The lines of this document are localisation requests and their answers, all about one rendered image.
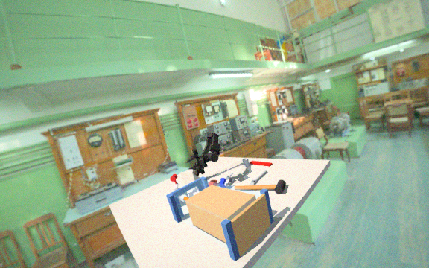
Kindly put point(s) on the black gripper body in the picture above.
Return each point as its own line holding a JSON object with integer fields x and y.
{"x": 195, "y": 153}

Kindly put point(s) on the mallet with black head and wooden handle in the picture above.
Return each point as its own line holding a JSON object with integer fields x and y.
{"x": 279, "y": 188}

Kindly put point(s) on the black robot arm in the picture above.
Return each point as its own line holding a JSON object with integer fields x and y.
{"x": 211, "y": 145}

